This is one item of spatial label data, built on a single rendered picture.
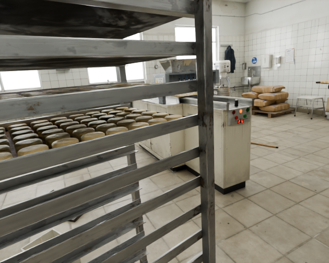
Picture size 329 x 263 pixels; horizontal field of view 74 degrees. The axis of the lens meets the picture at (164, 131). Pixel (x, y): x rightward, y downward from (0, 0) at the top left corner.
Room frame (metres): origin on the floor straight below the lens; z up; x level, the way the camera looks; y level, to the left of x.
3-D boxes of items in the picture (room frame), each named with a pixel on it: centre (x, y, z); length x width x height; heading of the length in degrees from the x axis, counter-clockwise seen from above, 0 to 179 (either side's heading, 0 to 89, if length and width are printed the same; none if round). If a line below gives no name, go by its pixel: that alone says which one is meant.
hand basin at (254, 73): (6.52, -2.67, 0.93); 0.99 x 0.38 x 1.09; 26
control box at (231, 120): (1.90, -0.67, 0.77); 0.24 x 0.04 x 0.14; 115
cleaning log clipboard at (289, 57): (5.69, -3.27, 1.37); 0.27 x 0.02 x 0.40; 26
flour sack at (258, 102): (5.52, -2.44, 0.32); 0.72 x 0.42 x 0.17; 30
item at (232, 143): (2.23, -0.52, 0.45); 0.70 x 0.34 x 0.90; 25
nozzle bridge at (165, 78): (2.69, -0.31, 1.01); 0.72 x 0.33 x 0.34; 115
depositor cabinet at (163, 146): (3.12, -0.11, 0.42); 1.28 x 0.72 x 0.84; 25
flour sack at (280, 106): (5.35, -2.78, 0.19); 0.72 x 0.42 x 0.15; 120
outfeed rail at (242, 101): (2.85, -0.39, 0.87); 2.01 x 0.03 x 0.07; 25
